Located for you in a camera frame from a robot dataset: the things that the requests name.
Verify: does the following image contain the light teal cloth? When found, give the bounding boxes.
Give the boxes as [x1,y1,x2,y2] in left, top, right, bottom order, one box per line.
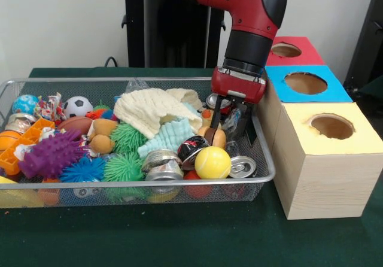
[138,117,201,159]

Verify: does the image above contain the green spiky ball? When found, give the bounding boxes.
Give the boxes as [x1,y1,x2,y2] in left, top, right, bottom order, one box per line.
[103,152,146,183]

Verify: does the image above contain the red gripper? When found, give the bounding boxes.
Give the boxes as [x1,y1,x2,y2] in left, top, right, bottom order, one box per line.
[205,67,268,146]

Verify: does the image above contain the silver can with pull tab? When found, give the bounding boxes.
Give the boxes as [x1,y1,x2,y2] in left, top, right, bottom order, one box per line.
[229,156,257,179]

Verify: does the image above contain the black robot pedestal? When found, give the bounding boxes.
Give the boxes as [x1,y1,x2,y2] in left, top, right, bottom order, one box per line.
[115,0,231,69]

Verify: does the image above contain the small orange basketball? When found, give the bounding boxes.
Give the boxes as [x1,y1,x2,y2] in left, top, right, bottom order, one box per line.
[0,130,22,153]

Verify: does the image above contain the yellow tennis ball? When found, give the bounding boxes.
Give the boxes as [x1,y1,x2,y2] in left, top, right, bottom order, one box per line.
[194,146,232,180]

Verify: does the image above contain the purple spiky ball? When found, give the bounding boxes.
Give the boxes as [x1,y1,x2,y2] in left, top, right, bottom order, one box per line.
[18,129,86,179]

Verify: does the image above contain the crushed silver can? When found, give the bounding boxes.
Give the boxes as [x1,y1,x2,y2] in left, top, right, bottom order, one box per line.
[142,149,185,181]

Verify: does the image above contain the dark green table cloth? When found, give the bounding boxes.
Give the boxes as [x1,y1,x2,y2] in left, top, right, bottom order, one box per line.
[0,68,383,267]

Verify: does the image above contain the cream knitted cloth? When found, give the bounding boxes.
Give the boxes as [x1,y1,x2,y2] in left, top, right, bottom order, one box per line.
[114,87,205,139]

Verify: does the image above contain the small toy hamburger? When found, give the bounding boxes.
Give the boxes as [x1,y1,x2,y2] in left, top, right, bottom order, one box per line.
[202,126,227,150]

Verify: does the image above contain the clear shallow mesh bin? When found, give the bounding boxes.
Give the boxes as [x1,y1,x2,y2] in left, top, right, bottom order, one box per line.
[0,77,276,209]

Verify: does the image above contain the clear blue-printed plastic packet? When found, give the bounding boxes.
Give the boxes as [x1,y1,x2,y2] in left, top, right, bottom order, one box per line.
[221,107,246,143]

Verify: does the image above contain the wooden box with three holes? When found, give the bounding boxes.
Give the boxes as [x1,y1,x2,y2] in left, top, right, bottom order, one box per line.
[256,37,383,220]

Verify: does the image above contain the black side stand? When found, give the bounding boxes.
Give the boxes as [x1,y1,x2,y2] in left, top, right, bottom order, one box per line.
[344,0,383,97]

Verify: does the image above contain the small soccer ball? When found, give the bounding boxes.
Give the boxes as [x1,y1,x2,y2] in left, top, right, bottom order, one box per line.
[63,96,94,119]

